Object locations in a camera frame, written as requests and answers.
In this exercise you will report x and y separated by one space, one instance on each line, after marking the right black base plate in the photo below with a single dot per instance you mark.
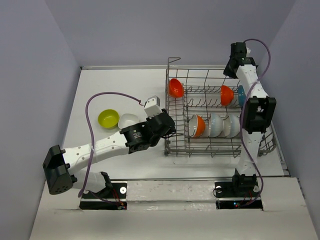
229 199

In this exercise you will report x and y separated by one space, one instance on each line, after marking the grey wire dish rack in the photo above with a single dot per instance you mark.
202 96

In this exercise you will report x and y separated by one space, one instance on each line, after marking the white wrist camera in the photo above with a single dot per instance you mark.
248 51
152 107

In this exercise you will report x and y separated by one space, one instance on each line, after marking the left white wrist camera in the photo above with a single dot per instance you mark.
152 107

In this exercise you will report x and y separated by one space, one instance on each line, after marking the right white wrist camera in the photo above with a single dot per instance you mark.
248 51

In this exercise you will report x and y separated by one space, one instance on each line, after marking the lime green bowl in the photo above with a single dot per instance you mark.
108 119

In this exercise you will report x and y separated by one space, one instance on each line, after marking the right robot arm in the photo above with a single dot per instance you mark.
255 117

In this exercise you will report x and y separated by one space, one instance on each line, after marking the white square bowl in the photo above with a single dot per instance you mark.
127 119

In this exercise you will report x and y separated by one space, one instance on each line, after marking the blue bowl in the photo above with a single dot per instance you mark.
241 96

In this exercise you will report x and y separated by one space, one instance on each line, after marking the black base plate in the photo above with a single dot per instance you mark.
229 199
110 199

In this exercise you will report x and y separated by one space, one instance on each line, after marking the small orange bowl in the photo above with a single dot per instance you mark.
226 95

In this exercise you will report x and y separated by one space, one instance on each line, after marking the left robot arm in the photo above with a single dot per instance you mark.
69 168

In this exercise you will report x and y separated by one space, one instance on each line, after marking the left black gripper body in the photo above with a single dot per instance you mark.
154 142

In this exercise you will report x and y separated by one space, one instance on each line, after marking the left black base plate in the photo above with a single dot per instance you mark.
110 199

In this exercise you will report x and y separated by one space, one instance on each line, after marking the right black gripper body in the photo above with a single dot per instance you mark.
229 64

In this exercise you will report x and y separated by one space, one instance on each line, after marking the yellow striped bowl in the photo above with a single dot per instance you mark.
196 126

